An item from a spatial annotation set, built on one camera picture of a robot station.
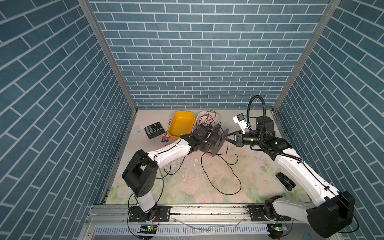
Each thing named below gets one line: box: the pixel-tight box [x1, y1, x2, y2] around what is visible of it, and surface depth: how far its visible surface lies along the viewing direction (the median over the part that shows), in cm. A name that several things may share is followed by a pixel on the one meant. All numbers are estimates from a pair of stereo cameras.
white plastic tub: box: [192, 111, 220, 133], surface depth 111 cm
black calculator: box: [144, 122, 165, 139], surface depth 107 cm
